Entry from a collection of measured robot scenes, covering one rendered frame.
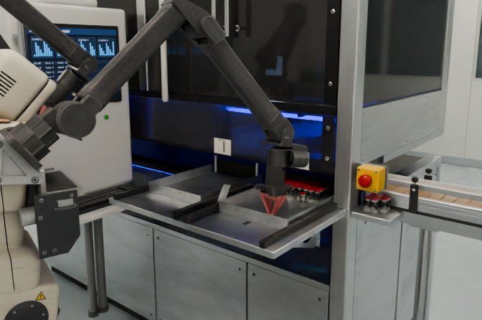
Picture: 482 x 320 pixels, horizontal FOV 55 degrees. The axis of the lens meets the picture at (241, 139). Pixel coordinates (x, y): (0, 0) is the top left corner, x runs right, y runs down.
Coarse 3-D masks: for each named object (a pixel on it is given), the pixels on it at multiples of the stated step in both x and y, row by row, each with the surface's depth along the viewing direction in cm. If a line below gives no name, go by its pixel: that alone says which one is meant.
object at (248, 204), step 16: (240, 192) 155; (256, 192) 161; (224, 208) 145; (240, 208) 141; (256, 208) 149; (272, 208) 149; (288, 208) 149; (304, 208) 149; (272, 224) 134; (288, 224) 131
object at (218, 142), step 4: (216, 140) 178; (220, 140) 177; (224, 140) 176; (228, 140) 174; (216, 144) 179; (220, 144) 177; (228, 144) 175; (216, 148) 179; (220, 148) 178; (228, 148) 175; (216, 152) 179; (220, 152) 178; (224, 152) 177; (228, 152) 175
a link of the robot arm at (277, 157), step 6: (270, 150) 132; (276, 150) 131; (282, 150) 132; (288, 150) 134; (270, 156) 132; (276, 156) 131; (282, 156) 131; (288, 156) 135; (270, 162) 132; (276, 162) 131; (282, 162) 132; (288, 162) 135; (282, 168) 133
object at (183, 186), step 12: (204, 168) 189; (156, 180) 170; (168, 180) 174; (180, 180) 179; (192, 180) 181; (204, 180) 181; (216, 180) 181; (228, 180) 181; (240, 180) 181; (252, 180) 173; (156, 192) 165; (168, 192) 161; (180, 192) 157; (192, 192) 165; (204, 192) 165; (216, 192) 157
